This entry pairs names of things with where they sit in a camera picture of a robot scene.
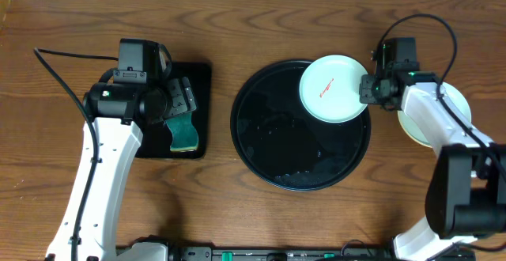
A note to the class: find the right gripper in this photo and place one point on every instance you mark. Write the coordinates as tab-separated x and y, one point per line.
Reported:
365	96

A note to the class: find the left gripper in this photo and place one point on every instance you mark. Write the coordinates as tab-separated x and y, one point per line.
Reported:
184	96

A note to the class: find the green sponge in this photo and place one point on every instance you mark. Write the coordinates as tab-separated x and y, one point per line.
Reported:
184	134

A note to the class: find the light blue plate top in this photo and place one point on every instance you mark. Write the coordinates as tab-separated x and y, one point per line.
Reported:
329	89

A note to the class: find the light blue plate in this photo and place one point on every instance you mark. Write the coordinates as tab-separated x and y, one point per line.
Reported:
329	89
459	100

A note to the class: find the yellow plate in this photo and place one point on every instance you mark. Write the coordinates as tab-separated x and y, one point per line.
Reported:
411	129

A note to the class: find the light blue plate bottom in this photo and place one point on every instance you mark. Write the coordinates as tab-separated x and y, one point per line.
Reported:
459	100

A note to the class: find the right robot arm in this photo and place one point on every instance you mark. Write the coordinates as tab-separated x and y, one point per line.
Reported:
466	196

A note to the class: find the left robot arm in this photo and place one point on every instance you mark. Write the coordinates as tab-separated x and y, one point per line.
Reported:
112	137

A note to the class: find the black rectangular tray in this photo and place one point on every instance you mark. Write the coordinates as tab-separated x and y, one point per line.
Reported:
157	138

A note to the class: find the black round tray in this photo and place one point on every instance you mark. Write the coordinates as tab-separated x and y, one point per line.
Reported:
280	142

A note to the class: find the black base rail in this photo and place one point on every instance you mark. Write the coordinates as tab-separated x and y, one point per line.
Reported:
353	252

